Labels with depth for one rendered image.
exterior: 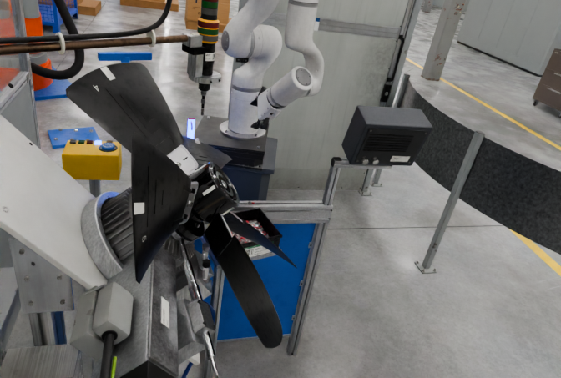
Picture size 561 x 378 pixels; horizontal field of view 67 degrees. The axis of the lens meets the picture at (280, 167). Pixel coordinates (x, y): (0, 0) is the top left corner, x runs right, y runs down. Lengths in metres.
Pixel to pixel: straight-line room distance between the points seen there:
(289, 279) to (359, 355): 0.64
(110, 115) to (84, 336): 0.43
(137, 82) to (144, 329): 0.53
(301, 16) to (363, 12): 1.69
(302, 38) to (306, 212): 0.65
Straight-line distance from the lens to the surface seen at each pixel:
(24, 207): 0.90
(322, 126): 3.15
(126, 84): 1.00
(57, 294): 1.05
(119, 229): 0.96
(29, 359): 1.16
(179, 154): 0.98
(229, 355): 2.18
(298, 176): 3.29
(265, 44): 1.62
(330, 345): 2.30
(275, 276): 1.83
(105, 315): 0.77
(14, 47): 0.76
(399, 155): 1.62
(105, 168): 1.42
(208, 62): 0.94
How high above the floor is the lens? 1.72
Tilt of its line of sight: 28 degrees down
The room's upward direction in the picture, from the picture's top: 10 degrees clockwise
